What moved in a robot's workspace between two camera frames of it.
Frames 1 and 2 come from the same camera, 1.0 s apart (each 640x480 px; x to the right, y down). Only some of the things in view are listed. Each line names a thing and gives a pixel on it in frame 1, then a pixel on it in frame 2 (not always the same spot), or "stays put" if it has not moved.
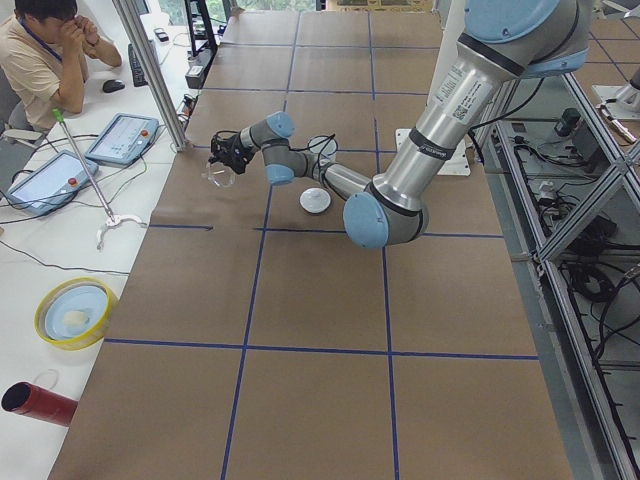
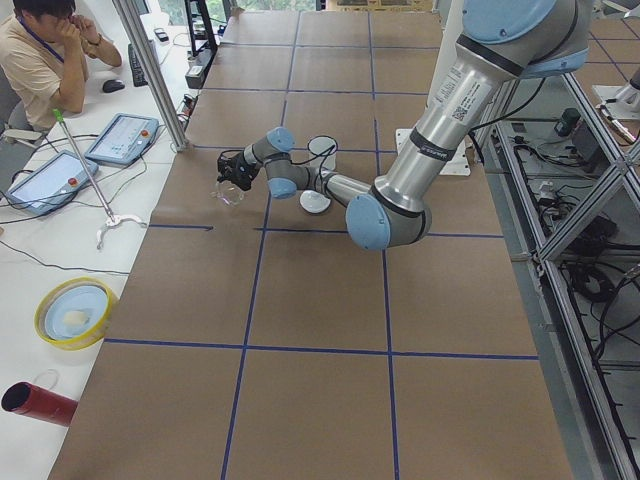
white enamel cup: x=323 y=145 stays put
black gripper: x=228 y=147 to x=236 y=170
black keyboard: x=138 y=76 stays put
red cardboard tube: x=26 y=398 stays put
